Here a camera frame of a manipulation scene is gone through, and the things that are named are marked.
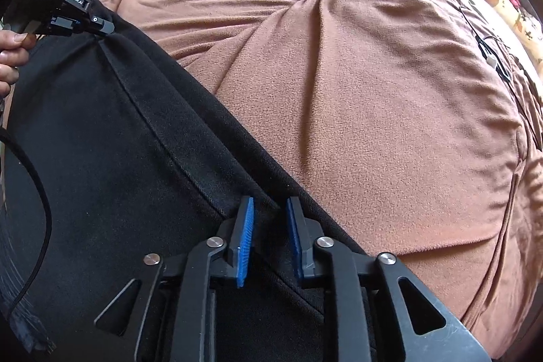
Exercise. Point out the person's left hand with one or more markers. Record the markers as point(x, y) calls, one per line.
point(12, 52)

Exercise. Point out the black pants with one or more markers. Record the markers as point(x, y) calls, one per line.
point(127, 154)

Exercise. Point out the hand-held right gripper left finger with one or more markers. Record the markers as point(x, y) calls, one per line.
point(245, 243)

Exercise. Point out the brown blanket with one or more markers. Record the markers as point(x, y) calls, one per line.
point(339, 90)

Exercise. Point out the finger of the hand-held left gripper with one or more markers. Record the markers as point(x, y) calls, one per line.
point(99, 25)

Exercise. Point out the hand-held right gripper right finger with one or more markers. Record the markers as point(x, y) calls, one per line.
point(295, 239)

